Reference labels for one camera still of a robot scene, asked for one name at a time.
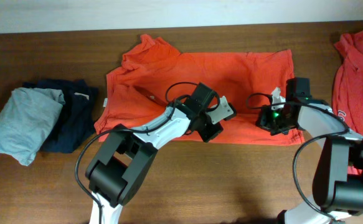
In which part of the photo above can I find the orange FRAM t-shirt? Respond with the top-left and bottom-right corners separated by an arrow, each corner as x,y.
94,34 -> 304,146

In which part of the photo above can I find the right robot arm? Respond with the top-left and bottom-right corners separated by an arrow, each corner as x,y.
257,78 -> 363,224

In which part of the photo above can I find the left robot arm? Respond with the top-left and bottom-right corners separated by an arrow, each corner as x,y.
83,103 -> 235,223

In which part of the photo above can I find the red crumpled shirt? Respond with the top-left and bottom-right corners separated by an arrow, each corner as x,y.
332,29 -> 363,175

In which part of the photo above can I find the navy folded garment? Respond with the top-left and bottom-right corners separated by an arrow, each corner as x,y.
22,79 -> 98,154

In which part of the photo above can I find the grey folded shirt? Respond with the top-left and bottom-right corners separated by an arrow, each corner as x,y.
0,87 -> 65,166

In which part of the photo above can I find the right black cable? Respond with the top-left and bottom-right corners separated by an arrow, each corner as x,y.
245,92 -> 352,222

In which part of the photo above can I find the black cable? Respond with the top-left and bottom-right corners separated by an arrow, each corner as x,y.
245,92 -> 352,222
74,81 -> 222,224

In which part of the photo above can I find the left black cable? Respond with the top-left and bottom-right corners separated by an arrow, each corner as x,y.
74,81 -> 222,224

